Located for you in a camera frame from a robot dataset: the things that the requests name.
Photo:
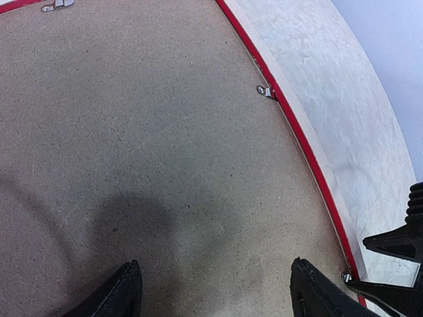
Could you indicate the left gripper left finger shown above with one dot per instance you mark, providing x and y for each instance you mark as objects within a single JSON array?
[{"x": 119, "y": 295}]

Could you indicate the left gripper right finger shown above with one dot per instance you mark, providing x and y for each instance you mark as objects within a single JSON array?
[{"x": 313, "y": 294}]

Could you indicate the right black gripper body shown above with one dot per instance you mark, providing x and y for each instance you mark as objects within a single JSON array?
[{"x": 414, "y": 219}]

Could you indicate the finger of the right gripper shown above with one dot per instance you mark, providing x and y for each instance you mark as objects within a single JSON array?
[
  {"x": 399, "y": 243},
  {"x": 393, "y": 299}
]

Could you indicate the brown backing board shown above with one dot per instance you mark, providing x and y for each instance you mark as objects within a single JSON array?
[{"x": 148, "y": 148}]

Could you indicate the red wooden picture frame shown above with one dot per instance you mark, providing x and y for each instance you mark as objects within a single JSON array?
[{"x": 297, "y": 132}]

